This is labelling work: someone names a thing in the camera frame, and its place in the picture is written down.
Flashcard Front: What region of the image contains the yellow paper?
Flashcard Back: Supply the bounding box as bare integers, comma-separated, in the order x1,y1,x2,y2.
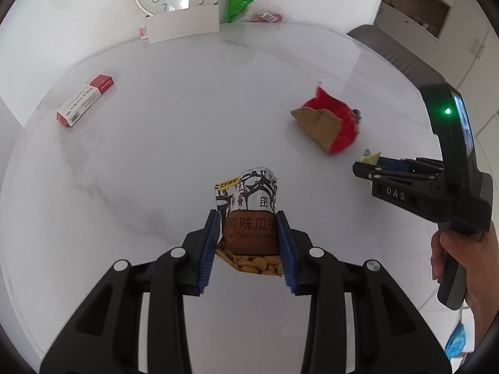
360,150,380,165

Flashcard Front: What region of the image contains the sunflower seed snack bag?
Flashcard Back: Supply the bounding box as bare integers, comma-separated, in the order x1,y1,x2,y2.
215,167,283,277

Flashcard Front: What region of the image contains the person's right hand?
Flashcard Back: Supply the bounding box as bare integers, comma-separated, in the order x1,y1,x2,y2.
429,223,499,320

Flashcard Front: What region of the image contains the red and brown cardboard box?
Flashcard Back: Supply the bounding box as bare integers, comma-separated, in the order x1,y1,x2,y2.
291,83,361,156

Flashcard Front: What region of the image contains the blue plastic bag on floor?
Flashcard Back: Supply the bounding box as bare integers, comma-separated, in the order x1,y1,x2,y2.
444,321,467,360

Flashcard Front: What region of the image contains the grey chair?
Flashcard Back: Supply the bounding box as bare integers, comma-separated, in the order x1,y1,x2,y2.
348,25,446,88

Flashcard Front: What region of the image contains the small red wrapper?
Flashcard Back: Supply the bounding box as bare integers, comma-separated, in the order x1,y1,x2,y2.
249,6,285,24

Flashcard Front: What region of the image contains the white paper card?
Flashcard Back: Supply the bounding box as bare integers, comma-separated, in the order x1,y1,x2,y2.
144,5,220,44

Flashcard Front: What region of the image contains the red white medicine box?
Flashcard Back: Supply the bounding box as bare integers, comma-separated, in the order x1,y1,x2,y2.
57,74,114,128

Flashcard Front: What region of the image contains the small red white item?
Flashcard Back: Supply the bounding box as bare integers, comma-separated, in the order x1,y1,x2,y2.
139,23,149,40

